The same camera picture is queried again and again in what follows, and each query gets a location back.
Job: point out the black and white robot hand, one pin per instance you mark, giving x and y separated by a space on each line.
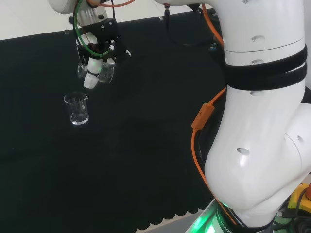
107 36

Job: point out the small clear glass beaker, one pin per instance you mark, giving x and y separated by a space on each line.
107 75

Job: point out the tall clear glass beaker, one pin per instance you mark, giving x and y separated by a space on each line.
77 114

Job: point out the black bench cloth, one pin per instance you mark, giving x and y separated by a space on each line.
121 150

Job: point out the yellow stop button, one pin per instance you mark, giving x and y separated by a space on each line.
295 196

